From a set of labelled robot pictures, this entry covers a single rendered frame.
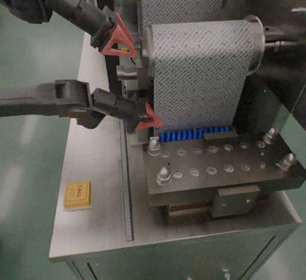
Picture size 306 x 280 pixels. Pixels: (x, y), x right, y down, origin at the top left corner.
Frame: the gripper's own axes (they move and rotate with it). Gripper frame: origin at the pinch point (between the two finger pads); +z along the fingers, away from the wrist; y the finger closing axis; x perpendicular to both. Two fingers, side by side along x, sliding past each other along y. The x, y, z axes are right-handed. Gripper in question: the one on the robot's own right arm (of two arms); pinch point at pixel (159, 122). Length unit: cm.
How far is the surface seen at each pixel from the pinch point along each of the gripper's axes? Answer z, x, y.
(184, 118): 5.5, 4.3, 0.2
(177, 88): -2.1, 11.6, 0.3
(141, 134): 1.9, -12.7, -7.8
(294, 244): 127, -49, 3
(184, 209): 11.6, -11.1, 18.7
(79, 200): -13.1, -24.7, 12.8
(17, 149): -33, -144, -99
